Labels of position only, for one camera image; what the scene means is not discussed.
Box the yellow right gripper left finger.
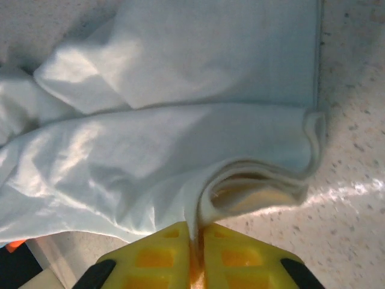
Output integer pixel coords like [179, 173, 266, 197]
[75, 222, 195, 289]

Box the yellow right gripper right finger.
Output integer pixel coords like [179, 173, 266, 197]
[200, 222, 325, 289]

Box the white t-shirt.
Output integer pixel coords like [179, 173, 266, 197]
[0, 0, 328, 244]

